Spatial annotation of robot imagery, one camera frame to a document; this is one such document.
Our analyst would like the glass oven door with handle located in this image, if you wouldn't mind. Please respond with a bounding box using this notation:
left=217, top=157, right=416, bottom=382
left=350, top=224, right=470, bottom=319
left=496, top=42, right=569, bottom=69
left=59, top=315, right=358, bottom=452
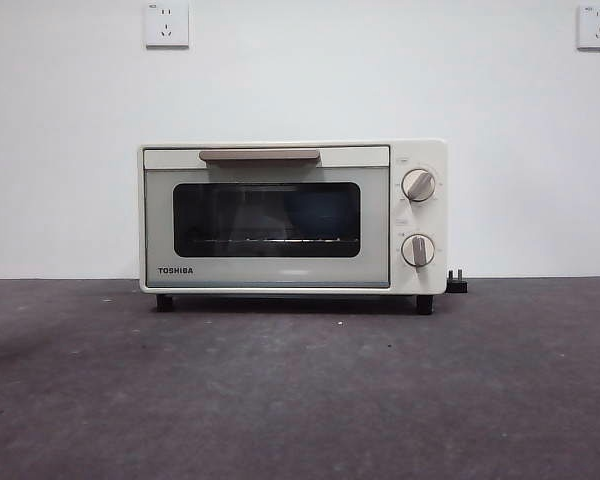
left=142, top=145, right=391, bottom=290

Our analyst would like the cream oven knob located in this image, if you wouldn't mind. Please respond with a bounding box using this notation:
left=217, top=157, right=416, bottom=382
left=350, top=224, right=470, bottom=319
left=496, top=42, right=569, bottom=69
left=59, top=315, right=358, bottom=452
left=400, top=168, right=436, bottom=203
left=399, top=233, right=436, bottom=268

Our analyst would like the cream Toshiba toaster oven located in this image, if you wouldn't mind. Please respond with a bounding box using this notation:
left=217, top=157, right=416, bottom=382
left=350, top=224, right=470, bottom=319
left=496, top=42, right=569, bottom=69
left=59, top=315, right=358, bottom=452
left=137, top=138, right=449, bottom=316

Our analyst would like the black power plug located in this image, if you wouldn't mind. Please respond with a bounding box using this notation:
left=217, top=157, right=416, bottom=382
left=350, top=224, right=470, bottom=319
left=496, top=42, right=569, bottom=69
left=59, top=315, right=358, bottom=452
left=446, top=268, right=470, bottom=293

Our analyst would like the metal oven wire rack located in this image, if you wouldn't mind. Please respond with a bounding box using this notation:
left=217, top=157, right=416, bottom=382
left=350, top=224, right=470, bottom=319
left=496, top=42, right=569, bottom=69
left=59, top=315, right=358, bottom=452
left=192, top=237, right=359, bottom=246

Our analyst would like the white wall socket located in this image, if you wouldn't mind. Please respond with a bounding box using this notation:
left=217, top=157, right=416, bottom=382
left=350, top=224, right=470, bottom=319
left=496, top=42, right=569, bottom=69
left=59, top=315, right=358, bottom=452
left=145, top=1, right=190, bottom=49
left=575, top=5, right=600, bottom=51

